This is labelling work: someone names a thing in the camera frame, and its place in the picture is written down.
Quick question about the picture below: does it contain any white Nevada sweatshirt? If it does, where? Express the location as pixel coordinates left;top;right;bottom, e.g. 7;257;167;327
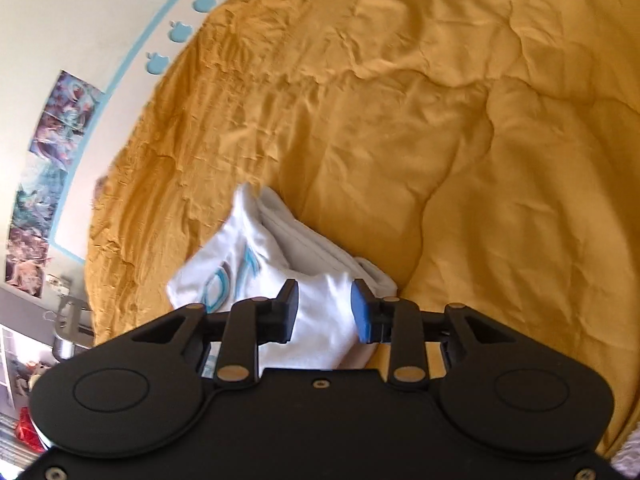
166;184;397;370

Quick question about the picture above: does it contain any red bag on desk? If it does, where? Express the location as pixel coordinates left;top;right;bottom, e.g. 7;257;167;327
14;406;44;454

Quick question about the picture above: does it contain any white headboard with apple cutouts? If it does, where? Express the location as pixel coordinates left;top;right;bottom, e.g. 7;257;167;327
49;0;226;262

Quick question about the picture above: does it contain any colourful wall poster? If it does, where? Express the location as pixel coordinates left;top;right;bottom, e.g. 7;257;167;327
6;70;103;298

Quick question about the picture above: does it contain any mustard yellow quilt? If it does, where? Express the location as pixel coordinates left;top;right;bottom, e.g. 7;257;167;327
86;0;639;455

